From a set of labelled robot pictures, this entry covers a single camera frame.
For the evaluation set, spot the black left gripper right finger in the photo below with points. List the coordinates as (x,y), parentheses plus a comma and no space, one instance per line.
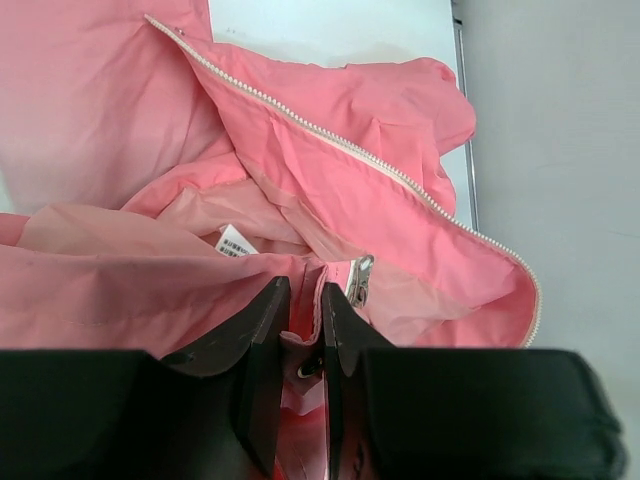
(463,413)

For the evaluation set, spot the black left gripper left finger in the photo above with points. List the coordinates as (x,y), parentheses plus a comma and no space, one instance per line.
(209,410)

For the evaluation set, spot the pink zip-up jacket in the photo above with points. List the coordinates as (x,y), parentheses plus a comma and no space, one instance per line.
(161,178)

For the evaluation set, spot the aluminium right side rail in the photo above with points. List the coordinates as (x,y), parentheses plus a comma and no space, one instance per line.
(464,168)

